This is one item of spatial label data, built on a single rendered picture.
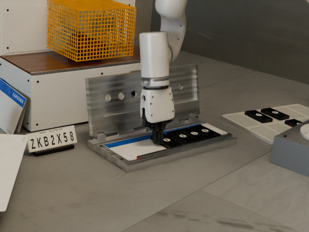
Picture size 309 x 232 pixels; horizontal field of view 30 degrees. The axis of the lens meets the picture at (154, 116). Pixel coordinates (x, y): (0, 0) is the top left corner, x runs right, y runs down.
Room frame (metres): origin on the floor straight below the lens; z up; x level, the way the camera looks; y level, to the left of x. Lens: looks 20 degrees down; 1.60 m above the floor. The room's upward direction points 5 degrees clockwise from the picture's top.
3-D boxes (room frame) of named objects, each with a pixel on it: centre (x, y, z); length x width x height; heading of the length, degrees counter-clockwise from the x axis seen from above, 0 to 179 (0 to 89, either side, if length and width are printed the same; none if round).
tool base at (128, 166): (1.68, -0.04, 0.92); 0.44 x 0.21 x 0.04; 131
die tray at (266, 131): (1.98, -0.48, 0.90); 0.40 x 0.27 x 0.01; 124
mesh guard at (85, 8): (1.95, 0.25, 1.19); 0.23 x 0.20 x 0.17; 131
